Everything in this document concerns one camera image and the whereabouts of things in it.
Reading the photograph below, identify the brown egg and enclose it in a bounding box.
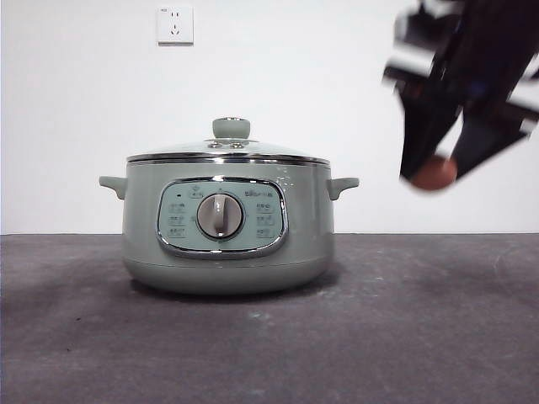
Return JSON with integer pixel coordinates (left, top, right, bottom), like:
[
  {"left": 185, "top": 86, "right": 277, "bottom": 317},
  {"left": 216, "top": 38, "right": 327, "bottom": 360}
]
[{"left": 410, "top": 154, "right": 459, "bottom": 193}]

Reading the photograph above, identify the glass lid with green knob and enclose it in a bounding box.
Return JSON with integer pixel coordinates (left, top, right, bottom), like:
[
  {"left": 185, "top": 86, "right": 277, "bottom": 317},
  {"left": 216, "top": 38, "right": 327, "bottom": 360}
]
[{"left": 127, "top": 117, "right": 330, "bottom": 166}]

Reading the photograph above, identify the green electric cooking pot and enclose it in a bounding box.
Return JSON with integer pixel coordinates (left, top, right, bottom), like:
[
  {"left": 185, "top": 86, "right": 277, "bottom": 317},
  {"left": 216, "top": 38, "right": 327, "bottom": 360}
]
[{"left": 99, "top": 157, "right": 360, "bottom": 295}]

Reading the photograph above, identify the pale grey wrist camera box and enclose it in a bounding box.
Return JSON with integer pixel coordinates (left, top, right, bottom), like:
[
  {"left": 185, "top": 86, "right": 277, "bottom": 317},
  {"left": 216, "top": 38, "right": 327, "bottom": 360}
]
[{"left": 382, "top": 6, "right": 441, "bottom": 88}]

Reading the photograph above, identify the white wall socket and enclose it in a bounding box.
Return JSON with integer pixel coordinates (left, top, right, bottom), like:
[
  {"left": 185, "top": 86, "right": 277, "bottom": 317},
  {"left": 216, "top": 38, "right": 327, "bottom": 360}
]
[{"left": 157, "top": 5, "right": 195, "bottom": 46}]

